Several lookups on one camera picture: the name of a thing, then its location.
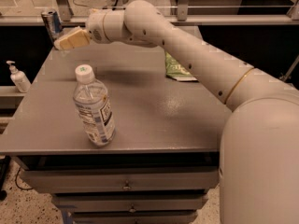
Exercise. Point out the bottom grey drawer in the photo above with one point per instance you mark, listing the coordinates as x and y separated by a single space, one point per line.
160 217

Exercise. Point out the middle grey drawer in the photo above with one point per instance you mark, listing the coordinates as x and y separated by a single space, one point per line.
130 203

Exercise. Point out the metal railing frame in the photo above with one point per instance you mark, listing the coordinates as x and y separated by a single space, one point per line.
74 12

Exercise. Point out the redbull can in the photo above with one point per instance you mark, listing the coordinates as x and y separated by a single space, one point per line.
52 23

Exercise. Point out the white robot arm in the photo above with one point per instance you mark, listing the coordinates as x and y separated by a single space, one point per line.
259 153

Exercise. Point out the green jalapeno chip bag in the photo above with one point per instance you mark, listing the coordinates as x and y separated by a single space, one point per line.
176 71

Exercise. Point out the top grey drawer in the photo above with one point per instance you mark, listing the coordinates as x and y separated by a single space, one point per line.
144 179

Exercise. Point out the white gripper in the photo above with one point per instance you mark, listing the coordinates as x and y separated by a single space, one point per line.
94 25

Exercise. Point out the grey drawer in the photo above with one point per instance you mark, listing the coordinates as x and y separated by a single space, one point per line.
144 179
130 203
160 217

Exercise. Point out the white pump soap bottle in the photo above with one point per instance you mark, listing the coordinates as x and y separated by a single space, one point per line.
19 78

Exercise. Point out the clear plastic water bottle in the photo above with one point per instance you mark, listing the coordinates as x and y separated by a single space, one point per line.
93 105

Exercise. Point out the grey drawer cabinet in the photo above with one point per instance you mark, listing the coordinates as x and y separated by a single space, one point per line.
160 123

